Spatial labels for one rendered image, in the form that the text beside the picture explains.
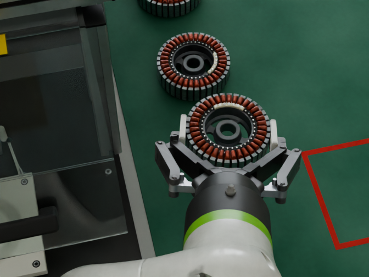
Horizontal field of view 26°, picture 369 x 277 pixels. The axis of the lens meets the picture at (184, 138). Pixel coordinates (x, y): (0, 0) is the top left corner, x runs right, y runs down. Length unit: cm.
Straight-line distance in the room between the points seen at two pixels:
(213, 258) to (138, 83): 56
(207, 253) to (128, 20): 66
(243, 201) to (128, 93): 45
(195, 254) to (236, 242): 4
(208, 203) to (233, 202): 3
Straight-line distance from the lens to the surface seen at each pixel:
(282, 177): 94
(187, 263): 73
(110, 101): 104
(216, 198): 83
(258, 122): 105
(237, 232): 77
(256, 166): 95
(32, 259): 107
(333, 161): 118
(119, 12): 133
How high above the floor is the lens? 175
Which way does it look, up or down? 58 degrees down
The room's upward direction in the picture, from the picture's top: straight up
